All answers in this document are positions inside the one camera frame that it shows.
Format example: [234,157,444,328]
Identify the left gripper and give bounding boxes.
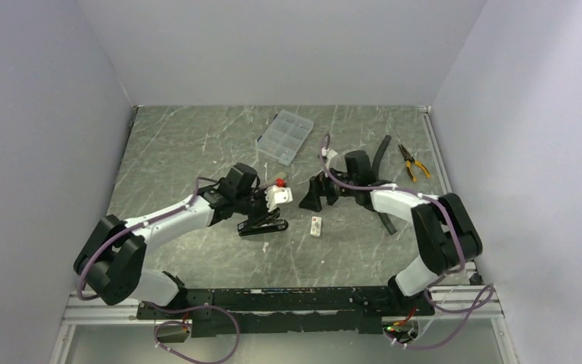
[234,184,280,227]

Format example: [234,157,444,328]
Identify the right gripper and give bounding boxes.
[298,163,356,212]

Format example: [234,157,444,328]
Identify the white staple box sleeve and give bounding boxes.
[310,216,322,237]

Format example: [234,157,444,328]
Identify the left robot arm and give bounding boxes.
[74,163,293,319]

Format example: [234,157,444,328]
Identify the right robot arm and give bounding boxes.
[299,147,483,315]

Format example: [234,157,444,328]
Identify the clear plastic organizer box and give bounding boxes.
[255,110,314,166]

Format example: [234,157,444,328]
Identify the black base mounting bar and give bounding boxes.
[136,285,435,338]

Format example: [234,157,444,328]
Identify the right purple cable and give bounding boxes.
[318,133,496,352]

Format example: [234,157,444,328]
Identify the purple cable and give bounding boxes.
[318,133,496,352]
[76,175,242,364]

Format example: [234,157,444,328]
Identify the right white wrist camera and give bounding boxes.
[321,147,338,164]

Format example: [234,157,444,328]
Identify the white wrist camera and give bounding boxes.
[321,147,338,164]
[264,175,293,212]

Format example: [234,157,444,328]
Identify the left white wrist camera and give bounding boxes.
[264,175,293,212]

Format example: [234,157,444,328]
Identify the black rubber hose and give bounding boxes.
[371,134,398,236]

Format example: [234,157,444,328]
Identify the yellow handled pliers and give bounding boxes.
[399,144,431,182]

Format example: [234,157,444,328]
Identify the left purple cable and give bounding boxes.
[76,175,242,364]

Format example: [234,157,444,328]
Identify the aluminium extrusion rail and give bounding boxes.
[61,291,139,325]

